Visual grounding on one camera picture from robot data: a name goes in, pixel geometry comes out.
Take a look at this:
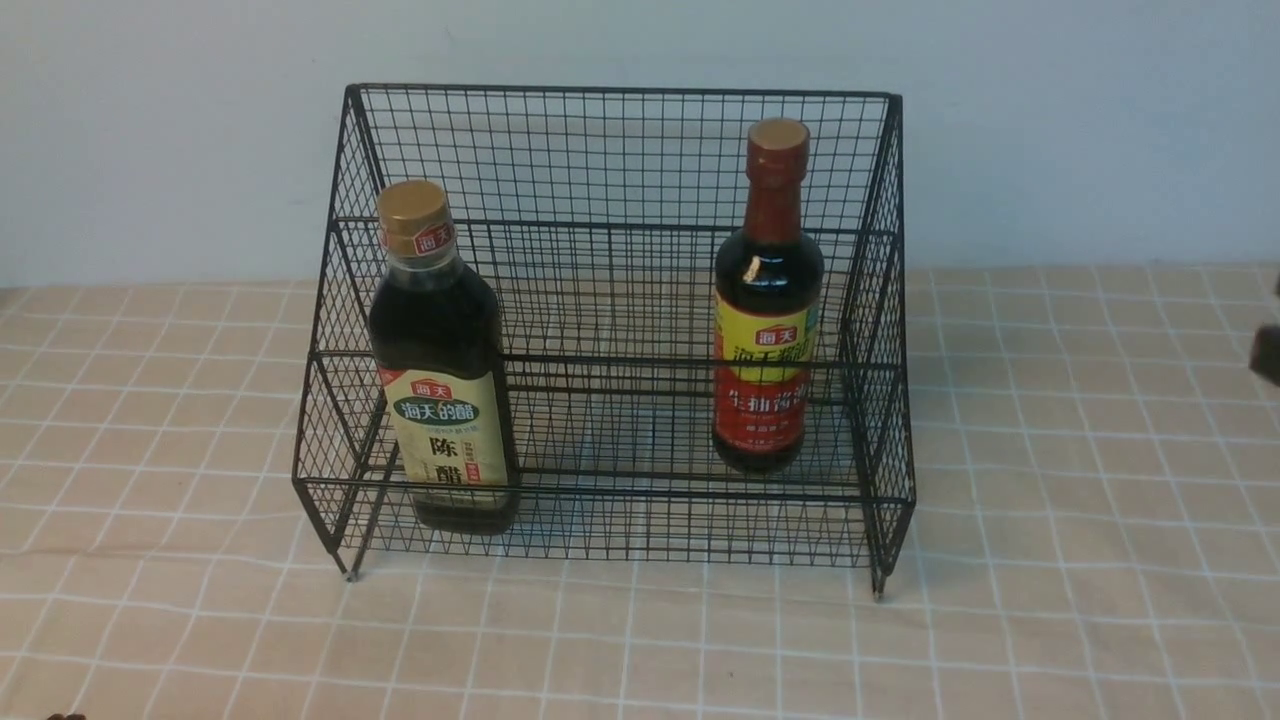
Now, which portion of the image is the soy sauce bottle red cap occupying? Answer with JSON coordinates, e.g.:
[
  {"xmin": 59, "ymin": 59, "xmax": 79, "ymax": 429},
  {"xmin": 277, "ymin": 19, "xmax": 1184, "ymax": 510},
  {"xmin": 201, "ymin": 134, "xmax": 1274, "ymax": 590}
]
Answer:
[{"xmin": 712, "ymin": 117, "xmax": 826, "ymax": 475}]

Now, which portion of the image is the vinegar bottle gold cap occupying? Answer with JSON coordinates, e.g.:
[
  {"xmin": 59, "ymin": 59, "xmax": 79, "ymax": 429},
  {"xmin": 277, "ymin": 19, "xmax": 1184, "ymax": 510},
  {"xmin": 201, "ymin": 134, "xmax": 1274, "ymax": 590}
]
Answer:
[{"xmin": 367, "ymin": 179, "xmax": 521, "ymax": 536}]

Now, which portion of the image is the black wire mesh shelf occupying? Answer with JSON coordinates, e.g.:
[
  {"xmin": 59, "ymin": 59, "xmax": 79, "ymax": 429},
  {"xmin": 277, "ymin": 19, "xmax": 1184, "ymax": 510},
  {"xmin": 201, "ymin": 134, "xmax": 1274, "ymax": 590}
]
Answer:
[{"xmin": 292, "ymin": 83, "xmax": 916, "ymax": 598}]

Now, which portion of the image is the checkered beige tablecloth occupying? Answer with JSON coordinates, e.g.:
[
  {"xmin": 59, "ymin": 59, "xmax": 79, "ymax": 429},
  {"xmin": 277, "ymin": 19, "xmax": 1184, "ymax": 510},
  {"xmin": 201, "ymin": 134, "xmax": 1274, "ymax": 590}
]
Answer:
[{"xmin": 1, "ymin": 265, "xmax": 1277, "ymax": 719}]

